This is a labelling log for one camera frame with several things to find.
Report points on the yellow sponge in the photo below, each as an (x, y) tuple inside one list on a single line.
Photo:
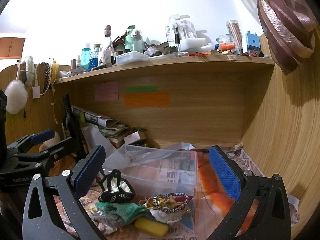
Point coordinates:
[(151, 228)]

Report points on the green sticky note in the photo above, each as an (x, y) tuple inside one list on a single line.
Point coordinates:
[(141, 89)]

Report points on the green knitted cloth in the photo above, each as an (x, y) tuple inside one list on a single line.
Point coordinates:
[(127, 211)]

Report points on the dark wine bottle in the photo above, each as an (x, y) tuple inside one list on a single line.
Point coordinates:
[(72, 129)]

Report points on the green cap spray bottle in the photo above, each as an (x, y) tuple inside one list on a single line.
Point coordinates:
[(127, 43)]

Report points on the black beaded headband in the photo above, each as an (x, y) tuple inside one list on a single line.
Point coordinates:
[(47, 77)]

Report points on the pink sticky note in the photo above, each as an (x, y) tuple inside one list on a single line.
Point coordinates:
[(106, 91)]

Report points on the tall clear striped jar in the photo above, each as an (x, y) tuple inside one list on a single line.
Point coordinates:
[(234, 30)]

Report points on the white plastic organizer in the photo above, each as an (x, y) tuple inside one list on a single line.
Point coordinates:
[(185, 34)]

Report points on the small white cardboard box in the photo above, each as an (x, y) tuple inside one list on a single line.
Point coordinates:
[(134, 137)]

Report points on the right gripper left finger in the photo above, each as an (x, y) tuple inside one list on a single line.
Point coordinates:
[(41, 218)]

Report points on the stack of papers and books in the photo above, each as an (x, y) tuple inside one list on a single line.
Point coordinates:
[(113, 130)]

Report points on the clear lidded shelf container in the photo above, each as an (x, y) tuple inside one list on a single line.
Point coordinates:
[(131, 57)]

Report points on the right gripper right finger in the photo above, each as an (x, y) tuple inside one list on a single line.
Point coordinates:
[(261, 208)]

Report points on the black white fabric pouch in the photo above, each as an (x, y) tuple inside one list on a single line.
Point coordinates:
[(115, 189)]

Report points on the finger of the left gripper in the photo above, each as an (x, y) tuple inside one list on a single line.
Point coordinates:
[(25, 143), (53, 151)]

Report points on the wooden shelf board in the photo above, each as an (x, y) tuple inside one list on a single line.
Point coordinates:
[(173, 66)]

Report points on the white fluffy pompom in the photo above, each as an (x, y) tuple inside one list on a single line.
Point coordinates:
[(16, 96)]

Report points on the blue box on shelf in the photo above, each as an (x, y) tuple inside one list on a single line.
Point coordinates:
[(253, 43)]

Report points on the blue liquid bottle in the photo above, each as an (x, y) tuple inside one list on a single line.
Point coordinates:
[(85, 52)]

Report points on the vintage newspaper print mat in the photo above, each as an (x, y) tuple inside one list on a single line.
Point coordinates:
[(212, 204)]

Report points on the clear plastic storage box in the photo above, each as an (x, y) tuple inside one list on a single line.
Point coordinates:
[(152, 171)]

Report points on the orange sticky note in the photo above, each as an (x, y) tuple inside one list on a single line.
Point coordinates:
[(147, 99)]

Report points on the clear bag grey fabric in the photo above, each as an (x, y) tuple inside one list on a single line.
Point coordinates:
[(107, 223)]

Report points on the beaded gold red accessory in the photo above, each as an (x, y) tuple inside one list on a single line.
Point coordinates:
[(169, 203)]

